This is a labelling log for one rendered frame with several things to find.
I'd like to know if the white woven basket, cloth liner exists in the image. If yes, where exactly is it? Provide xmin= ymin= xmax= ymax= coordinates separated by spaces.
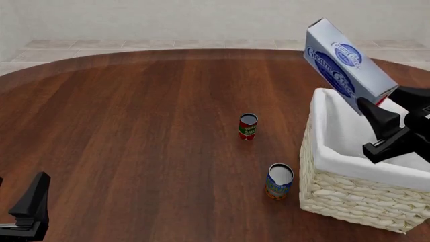
xmin=298 ymin=87 xmax=430 ymax=235

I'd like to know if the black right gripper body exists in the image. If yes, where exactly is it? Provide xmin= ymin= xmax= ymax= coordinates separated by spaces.
xmin=362 ymin=111 xmax=430 ymax=165

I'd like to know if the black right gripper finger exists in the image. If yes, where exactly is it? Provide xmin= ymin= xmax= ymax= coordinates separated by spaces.
xmin=356 ymin=97 xmax=409 ymax=140
xmin=390 ymin=86 xmax=430 ymax=113

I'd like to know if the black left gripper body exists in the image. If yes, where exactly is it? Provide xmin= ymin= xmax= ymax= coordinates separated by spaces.
xmin=0 ymin=218 xmax=48 ymax=240

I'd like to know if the white blue cream cheese box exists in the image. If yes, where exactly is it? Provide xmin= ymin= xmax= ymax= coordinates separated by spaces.
xmin=304 ymin=17 xmax=400 ymax=116

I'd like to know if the blue orange soup can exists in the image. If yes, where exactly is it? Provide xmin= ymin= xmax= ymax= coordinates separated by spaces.
xmin=265 ymin=163 xmax=295 ymax=202

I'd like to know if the red tomato sauce can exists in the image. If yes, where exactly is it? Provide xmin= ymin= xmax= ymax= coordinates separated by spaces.
xmin=239 ymin=113 xmax=259 ymax=143

